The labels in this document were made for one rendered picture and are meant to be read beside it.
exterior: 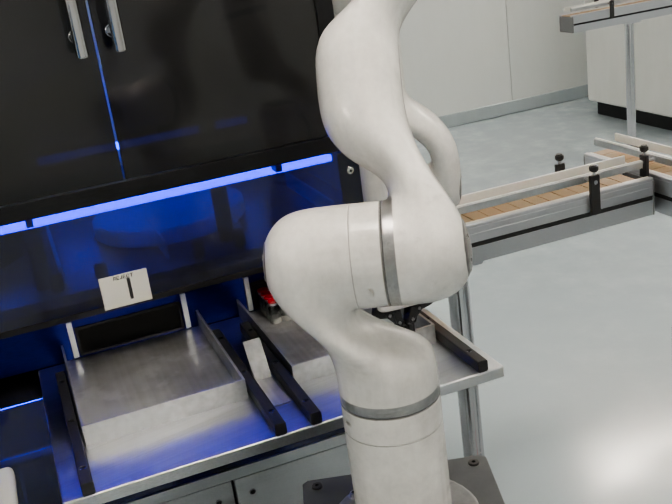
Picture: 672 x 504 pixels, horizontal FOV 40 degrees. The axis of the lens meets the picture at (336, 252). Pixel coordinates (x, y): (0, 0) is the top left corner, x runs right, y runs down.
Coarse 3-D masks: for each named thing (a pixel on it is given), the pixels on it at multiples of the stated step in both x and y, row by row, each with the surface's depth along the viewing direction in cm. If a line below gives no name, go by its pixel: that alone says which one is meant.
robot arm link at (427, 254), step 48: (384, 0) 107; (336, 48) 106; (384, 48) 107; (336, 96) 105; (384, 96) 105; (336, 144) 108; (384, 144) 103; (432, 192) 101; (384, 240) 100; (432, 240) 99; (432, 288) 101
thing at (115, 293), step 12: (120, 276) 164; (132, 276) 165; (144, 276) 166; (108, 288) 164; (120, 288) 165; (132, 288) 165; (144, 288) 166; (108, 300) 164; (120, 300) 165; (132, 300) 166; (144, 300) 167
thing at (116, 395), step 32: (64, 352) 169; (128, 352) 173; (160, 352) 171; (192, 352) 169; (224, 352) 160; (96, 384) 162; (128, 384) 161; (160, 384) 159; (192, 384) 157; (224, 384) 148; (96, 416) 151; (128, 416) 144; (160, 416) 146
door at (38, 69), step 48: (0, 0) 146; (48, 0) 149; (0, 48) 148; (48, 48) 151; (0, 96) 150; (48, 96) 153; (96, 96) 155; (0, 144) 152; (48, 144) 155; (96, 144) 157; (0, 192) 154; (48, 192) 157
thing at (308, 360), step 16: (240, 304) 179; (256, 320) 179; (384, 320) 172; (416, 320) 166; (272, 336) 171; (288, 336) 170; (304, 336) 170; (432, 336) 160; (288, 352) 164; (304, 352) 163; (320, 352) 162; (288, 368) 154; (304, 368) 153; (320, 368) 154
